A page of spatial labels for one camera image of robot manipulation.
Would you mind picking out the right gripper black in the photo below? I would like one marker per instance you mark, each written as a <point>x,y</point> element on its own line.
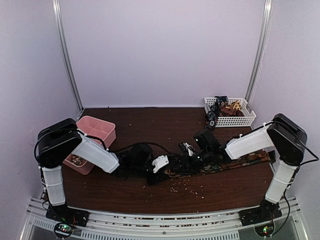
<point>184,161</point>

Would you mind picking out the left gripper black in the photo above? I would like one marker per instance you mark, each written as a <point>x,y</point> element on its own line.
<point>157,178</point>

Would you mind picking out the brown green patterned tie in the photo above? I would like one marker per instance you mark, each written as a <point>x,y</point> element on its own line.
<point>249,159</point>

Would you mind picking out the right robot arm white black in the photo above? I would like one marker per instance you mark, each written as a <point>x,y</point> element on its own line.
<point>281,137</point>

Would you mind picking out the right arm base board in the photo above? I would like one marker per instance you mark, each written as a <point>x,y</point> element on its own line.
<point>263,221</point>

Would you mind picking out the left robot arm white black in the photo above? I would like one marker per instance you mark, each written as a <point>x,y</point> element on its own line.
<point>89,139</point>

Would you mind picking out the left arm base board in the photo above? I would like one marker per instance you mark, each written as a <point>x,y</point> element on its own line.
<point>67,220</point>

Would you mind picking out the white perforated plastic basket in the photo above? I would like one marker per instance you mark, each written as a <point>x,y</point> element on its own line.
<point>233,122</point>

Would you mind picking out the navy floral tie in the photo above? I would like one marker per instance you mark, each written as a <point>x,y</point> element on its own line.
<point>211,117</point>

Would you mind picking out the brown patterned tie in basket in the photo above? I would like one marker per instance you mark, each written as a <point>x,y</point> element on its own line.
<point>226,112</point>

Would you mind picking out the pink divided organizer box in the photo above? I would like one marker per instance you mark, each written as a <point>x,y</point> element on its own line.
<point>96,127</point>

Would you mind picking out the yellow patterned tie in basket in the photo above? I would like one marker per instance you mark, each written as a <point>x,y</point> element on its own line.
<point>235,105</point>

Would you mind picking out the cream paisley rolled tie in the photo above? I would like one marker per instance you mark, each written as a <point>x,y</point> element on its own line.
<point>77,160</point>

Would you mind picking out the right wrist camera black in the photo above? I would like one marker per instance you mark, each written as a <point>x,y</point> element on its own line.
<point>207,143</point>

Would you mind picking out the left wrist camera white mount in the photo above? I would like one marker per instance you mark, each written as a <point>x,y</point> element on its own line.
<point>161,161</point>

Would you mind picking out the aluminium front rail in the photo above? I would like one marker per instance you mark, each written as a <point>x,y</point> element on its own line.
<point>217,225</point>

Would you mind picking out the right aluminium frame post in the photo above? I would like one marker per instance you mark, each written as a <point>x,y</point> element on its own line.
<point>261,47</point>

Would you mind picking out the aluminium frame post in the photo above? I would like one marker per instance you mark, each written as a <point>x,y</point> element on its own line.
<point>65,53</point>
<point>261,47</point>

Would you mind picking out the left aluminium frame post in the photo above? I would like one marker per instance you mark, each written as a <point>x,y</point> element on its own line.
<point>65,53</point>

